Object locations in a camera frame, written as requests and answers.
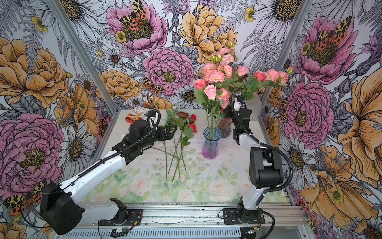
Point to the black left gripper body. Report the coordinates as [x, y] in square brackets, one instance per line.
[158, 136]

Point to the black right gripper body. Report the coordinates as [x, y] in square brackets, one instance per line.
[229, 114]

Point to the pink rose stem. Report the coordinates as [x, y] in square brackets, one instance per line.
[240, 74]
[252, 85]
[211, 103]

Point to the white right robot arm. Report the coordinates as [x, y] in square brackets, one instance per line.
[265, 167]

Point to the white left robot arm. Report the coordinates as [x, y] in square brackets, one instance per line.
[62, 204]

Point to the dark pink glass vase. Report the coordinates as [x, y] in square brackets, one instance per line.
[225, 127]

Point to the pink purple glass vase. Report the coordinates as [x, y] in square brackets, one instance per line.
[210, 148]

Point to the silver first aid case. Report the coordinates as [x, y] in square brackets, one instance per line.
[255, 105]

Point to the red white small box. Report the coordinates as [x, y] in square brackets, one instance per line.
[138, 113]

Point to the white pink flower stem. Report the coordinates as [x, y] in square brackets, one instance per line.
[171, 148]

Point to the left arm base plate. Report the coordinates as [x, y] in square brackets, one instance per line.
[124, 216]

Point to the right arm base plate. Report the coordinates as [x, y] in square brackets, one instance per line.
[242, 216]

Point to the aluminium rail frame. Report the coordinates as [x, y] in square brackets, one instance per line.
[199, 221]

